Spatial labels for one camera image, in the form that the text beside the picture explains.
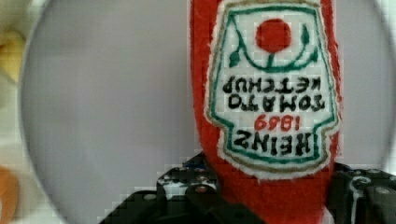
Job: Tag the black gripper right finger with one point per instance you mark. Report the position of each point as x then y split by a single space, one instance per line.
358 196

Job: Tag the orange slice toy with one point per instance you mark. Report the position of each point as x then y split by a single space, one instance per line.
9 195

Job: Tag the yellow plush toy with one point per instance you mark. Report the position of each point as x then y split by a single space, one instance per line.
12 40

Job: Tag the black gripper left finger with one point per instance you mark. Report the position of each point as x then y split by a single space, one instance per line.
188 194

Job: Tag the red plush ketchup bottle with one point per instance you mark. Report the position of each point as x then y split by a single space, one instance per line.
267 102

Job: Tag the round grey plate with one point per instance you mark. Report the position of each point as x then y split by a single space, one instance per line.
105 96

